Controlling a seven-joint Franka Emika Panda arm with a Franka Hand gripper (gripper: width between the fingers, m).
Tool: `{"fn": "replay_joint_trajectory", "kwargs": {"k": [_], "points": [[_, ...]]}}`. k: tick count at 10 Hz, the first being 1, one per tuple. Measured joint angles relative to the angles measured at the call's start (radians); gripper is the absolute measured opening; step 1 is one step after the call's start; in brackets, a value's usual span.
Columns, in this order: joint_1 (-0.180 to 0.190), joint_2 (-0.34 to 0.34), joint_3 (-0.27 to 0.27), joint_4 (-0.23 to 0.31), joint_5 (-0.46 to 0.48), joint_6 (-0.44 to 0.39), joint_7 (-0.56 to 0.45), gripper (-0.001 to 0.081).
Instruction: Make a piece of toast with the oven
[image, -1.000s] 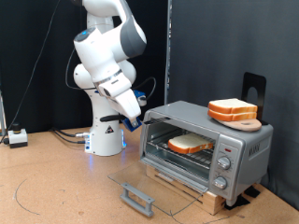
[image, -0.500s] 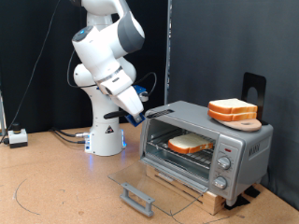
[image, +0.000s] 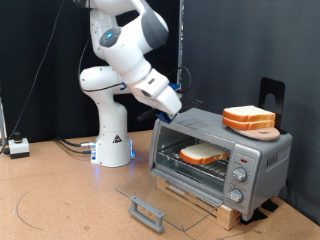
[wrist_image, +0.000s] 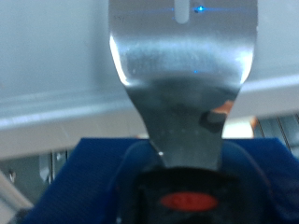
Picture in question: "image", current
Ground black metal bookend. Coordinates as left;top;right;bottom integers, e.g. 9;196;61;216
258;77;288;135

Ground wooden slatted crate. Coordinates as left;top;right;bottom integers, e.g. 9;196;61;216
155;176;243;232

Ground silver oven dial knob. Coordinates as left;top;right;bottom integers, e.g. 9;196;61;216
232;166;249;183
227;188;245;204

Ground silver toaster oven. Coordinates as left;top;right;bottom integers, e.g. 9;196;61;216
148;107;294;222

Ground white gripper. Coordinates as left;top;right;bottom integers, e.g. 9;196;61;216
154;84;184;116

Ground black foam pad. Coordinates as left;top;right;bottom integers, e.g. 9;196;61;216
239;209;269;226
261;199;280;213

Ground long black hanging cable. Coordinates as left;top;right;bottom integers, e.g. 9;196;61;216
0;0;66;156

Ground black base cable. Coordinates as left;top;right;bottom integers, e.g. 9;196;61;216
57;140;94;155
53;135;97;148

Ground white emergency stop box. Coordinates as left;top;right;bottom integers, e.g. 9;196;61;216
8;131;31;160

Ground white bread slice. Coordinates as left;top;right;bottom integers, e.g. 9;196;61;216
222;117;276;131
222;105;277;123
179;142;229;166

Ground oven wire rack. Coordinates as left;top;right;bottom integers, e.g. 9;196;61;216
156;138;233;179

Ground black backdrop curtain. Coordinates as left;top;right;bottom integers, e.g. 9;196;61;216
0;0;183;144

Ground thin metal stand pole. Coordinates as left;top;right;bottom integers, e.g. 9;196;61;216
0;98;8;146

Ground small wooden serving board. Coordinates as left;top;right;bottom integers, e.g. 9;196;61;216
229;125;281;142

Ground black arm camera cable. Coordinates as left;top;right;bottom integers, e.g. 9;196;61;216
77;33;193;94

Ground glass oven door with handle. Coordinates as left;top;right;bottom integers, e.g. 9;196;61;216
115;168;225;234

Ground dark grey backdrop curtain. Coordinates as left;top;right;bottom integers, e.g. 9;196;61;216
182;0;320;227

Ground wrist camera blue mount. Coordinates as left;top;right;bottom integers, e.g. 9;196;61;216
167;82;184;99

